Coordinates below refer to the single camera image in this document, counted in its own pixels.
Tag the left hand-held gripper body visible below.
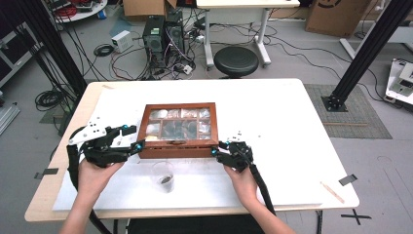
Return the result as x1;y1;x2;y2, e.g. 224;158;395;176
67;121;134;169

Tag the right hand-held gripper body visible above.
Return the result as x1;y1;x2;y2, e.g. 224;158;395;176
215;129;261;174

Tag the clear plastic cup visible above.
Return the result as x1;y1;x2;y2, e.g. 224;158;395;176
150;160;176;195

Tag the wooden box with glass lid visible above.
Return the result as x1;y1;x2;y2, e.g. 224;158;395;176
136;101;221;160

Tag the person's right hand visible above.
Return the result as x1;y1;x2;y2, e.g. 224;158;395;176
223;163;261;210

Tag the person's left hand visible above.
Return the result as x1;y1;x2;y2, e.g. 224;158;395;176
77;158;127;210

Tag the white table mat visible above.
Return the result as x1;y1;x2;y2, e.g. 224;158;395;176
53;79;326;213

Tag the black tape strip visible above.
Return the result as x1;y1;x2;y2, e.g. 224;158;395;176
338;174;358;187
33;168;60;180

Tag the black chair seat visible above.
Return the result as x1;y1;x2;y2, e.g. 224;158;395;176
128;214;266;234

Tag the black round stool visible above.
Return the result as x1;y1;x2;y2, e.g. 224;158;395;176
213;46;260;79

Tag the small white box device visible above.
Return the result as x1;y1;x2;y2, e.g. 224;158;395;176
111;29;134;54

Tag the black computer tower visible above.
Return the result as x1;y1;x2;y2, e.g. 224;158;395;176
165;9;186;57
141;14;167;69

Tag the thin wooden stick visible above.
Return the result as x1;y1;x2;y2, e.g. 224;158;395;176
319;180;346;205

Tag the small cardboard box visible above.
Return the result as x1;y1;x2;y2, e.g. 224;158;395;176
122;0;178;18

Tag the round white table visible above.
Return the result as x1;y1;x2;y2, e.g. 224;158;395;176
48;0;109;23

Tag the grey floor mat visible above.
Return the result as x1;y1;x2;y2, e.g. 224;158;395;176
304;83;394;140

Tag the grey shelf unit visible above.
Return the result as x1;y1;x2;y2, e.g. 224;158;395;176
0;22;43;89

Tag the white desk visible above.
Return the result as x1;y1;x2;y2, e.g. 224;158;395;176
196;0;301;70

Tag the large cardboard box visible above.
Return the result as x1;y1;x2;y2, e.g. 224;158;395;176
305;0;373;39

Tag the white device with panels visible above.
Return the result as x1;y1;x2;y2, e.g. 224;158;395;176
384;58;413;106

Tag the black sleeved left gripper cable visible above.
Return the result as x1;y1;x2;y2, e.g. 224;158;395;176
65;125;114;234

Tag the black sleeved gripper cable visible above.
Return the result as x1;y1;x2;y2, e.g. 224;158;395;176
247;163;278;216
65;125;114;234

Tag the black sleeved right gripper cable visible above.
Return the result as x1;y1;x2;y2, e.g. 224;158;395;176
247;163;278;216

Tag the coiled black cable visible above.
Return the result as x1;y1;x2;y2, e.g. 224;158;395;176
93;43;115;59
34;89;66;112

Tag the black metal frame post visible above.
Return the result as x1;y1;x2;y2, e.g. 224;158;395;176
13;0;89;98
320;0;413;113

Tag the red cable coil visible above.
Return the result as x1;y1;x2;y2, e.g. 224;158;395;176
54;4;79;20

